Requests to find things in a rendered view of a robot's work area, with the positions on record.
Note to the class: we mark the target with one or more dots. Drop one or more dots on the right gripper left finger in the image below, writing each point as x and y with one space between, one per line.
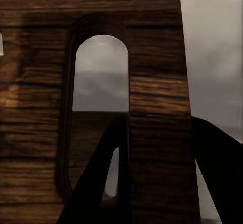
83 206

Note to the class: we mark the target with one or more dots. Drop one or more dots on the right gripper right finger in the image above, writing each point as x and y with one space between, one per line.
220 159

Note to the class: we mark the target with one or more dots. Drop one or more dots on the cutting board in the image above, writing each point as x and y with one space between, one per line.
37 69

